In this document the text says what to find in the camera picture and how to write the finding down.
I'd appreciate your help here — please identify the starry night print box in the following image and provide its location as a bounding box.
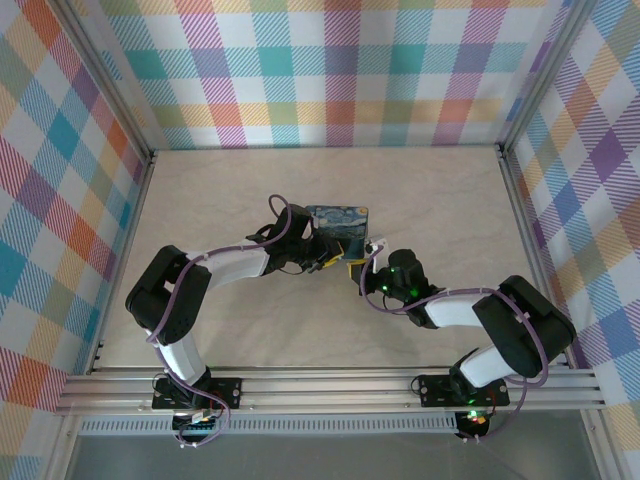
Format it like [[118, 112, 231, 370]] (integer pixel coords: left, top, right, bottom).
[[304, 203, 373, 262]]

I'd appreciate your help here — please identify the aluminium mounting rail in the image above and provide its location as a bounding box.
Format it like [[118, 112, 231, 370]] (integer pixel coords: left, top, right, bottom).
[[54, 366, 607, 417]]

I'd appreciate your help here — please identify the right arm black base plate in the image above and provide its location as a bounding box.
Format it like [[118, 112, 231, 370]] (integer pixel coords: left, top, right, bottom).
[[418, 373, 512, 408]]

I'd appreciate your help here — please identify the aluminium side rail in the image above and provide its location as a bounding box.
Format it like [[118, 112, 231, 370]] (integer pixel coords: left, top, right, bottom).
[[86, 149, 159, 375], [496, 143, 577, 370]]

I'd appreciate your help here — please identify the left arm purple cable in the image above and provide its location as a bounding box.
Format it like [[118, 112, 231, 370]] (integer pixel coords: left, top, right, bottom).
[[151, 194, 297, 449]]

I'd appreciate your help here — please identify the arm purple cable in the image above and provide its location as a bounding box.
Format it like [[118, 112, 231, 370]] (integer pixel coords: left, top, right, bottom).
[[151, 194, 297, 449], [360, 249, 549, 444]]

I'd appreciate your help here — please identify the slotted grey cable duct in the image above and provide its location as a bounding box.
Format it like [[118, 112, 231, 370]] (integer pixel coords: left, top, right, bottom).
[[78, 412, 459, 436]]

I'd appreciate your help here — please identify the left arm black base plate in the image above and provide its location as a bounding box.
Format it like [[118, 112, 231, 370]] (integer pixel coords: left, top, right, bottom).
[[151, 377, 243, 411]]

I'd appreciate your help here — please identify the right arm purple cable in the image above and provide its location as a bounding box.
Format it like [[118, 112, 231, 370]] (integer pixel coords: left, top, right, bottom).
[[360, 249, 549, 444]]

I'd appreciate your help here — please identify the aluminium frame post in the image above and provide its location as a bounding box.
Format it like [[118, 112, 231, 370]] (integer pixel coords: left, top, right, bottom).
[[498, 0, 597, 152], [56, 0, 154, 162]]

